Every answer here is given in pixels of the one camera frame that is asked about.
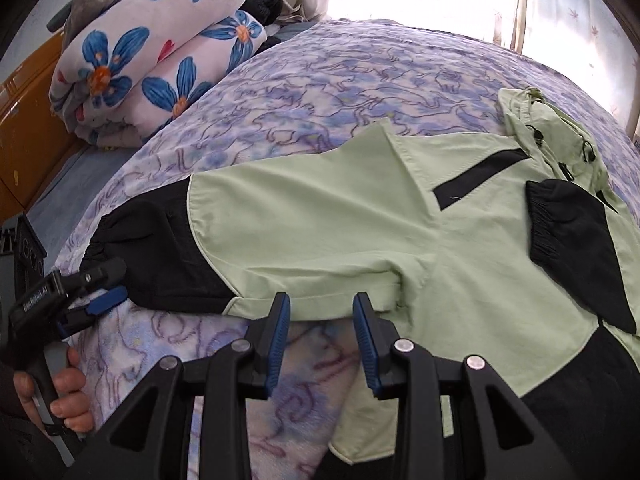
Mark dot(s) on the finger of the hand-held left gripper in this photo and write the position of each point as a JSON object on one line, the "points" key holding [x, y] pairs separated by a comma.
{"points": [[95, 275], [107, 301]]}

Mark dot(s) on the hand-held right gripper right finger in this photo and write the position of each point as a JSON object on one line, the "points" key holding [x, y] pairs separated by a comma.
{"points": [[365, 340]]}

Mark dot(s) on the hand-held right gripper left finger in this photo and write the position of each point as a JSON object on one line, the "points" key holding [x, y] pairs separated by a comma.
{"points": [[280, 340]]}

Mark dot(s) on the green and black hooded jacket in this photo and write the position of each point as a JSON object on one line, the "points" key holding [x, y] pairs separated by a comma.
{"points": [[325, 220]]}

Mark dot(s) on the dark clothes pile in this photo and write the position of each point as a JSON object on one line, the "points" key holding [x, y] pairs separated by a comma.
{"points": [[265, 0]]}

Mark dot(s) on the person's left hand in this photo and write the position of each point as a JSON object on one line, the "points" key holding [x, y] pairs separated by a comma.
{"points": [[70, 390]]}

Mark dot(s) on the orange wooden headboard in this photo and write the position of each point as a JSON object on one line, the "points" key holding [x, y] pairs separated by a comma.
{"points": [[30, 125]]}

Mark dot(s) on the folded blue-flower quilt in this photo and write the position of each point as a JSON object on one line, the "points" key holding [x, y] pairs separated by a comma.
{"points": [[150, 45]]}

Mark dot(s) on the purple cat-print blanket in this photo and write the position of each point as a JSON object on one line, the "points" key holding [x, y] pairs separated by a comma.
{"points": [[350, 85]]}

